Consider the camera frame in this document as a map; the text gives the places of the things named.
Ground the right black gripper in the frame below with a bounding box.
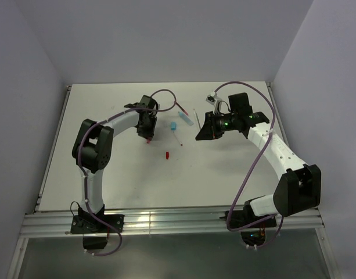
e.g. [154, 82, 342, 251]
[196, 110, 238, 141]

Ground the white pen pink tip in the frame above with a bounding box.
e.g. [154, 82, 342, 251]
[193, 108, 201, 130]

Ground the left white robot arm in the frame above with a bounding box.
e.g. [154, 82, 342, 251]
[72, 95, 159, 232]

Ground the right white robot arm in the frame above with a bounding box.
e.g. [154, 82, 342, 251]
[195, 93, 321, 227]

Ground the light blue highlighter pen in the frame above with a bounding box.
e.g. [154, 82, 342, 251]
[178, 112, 194, 126]

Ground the white pen red tip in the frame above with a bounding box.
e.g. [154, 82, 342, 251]
[172, 131, 183, 146]

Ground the light blue highlighter cap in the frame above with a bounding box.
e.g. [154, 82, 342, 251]
[170, 121, 177, 131]

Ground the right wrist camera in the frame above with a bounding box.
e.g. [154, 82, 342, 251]
[206, 91, 217, 105]

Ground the aluminium frame rail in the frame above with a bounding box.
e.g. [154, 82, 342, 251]
[19, 205, 325, 238]

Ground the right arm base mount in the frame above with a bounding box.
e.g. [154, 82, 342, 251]
[229, 209, 277, 246]

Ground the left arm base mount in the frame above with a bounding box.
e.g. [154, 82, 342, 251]
[70, 214, 124, 250]

